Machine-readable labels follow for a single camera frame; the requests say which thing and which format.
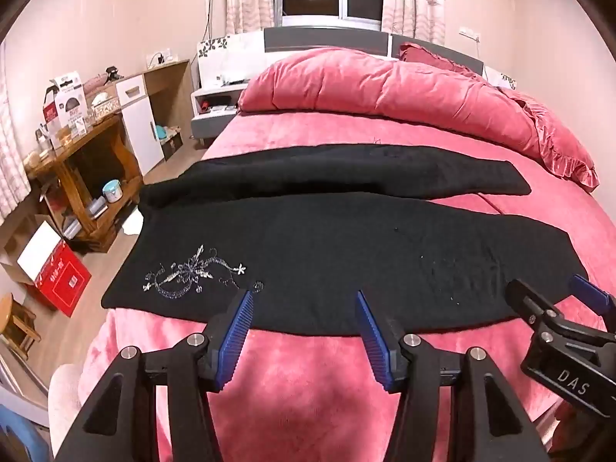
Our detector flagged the wooden side table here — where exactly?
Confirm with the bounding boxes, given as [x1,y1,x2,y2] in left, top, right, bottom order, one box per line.
[25,110,145,253]

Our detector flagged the grey headboard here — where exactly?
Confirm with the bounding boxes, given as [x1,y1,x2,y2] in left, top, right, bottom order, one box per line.
[264,25,486,78]

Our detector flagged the woven tissue box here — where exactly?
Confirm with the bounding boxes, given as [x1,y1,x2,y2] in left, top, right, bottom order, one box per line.
[89,90,121,122]

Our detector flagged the printed white carton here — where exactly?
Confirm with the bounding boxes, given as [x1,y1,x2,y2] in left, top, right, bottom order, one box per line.
[42,71,88,128]

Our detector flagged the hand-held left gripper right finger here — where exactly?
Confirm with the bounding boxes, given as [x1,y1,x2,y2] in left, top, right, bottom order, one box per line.
[355,290,549,462]

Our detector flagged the white paper sheet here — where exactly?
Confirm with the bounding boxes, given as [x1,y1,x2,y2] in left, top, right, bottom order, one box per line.
[119,212,145,238]

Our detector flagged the white floral headboard panel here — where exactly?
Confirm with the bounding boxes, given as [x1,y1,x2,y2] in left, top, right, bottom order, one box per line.
[484,65,518,91]
[196,36,265,90]

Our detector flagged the brown cardboard box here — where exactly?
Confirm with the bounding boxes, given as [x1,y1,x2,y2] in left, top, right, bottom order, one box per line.
[0,214,49,294]

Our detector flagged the pink ruffled pillow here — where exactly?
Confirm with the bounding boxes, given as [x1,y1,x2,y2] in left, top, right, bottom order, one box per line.
[397,42,601,192]

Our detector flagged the white nightstand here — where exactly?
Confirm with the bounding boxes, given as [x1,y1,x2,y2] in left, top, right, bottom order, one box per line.
[191,82,248,147]

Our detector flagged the pink duvet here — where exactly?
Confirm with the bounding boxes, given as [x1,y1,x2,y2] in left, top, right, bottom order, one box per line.
[238,45,547,164]

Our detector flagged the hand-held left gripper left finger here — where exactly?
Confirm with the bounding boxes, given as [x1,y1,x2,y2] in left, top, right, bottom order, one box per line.
[57,290,254,462]

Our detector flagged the pink bed blanket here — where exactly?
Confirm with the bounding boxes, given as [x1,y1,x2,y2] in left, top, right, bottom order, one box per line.
[79,110,616,462]

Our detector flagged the blue plastic stool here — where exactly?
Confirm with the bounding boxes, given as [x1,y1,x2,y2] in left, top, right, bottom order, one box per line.
[0,385,54,462]

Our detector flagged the wooden cabinet with white doors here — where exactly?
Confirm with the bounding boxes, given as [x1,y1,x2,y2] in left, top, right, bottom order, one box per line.
[115,59,193,174]

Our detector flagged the white fluffy cushion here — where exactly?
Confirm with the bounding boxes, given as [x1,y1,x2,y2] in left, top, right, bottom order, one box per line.
[48,363,90,448]

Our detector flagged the red box with white lid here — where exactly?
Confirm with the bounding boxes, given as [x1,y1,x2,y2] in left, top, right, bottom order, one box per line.
[17,220,92,318]

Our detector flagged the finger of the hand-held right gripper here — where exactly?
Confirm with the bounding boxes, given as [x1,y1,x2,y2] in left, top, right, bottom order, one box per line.
[505,279,566,329]
[568,274,616,333]

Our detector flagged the wooden stool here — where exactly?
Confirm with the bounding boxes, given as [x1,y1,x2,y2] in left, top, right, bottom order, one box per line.
[0,293,38,362]

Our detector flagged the black pants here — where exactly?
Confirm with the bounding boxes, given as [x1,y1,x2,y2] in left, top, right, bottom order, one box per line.
[100,143,585,340]

